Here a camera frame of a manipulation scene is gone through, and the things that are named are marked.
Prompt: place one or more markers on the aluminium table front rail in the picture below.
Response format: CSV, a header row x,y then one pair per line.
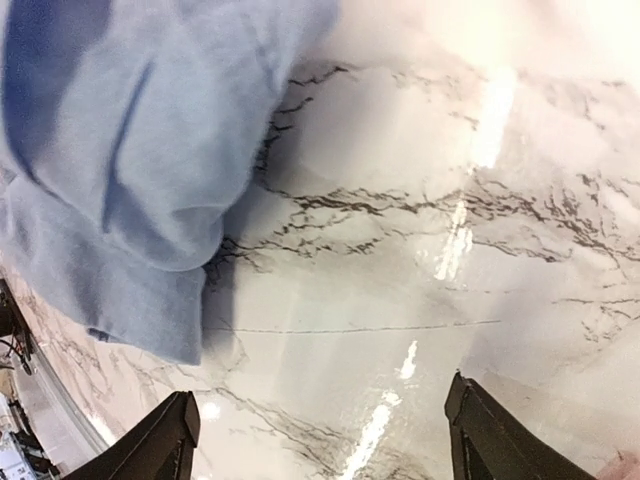
x,y
44,435

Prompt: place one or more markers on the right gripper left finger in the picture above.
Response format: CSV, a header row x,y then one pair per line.
x,y
160,447

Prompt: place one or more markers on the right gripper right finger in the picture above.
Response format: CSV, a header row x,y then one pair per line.
x,y
488,442

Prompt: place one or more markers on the light blue shirt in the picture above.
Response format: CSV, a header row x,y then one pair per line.
x,y
128,130

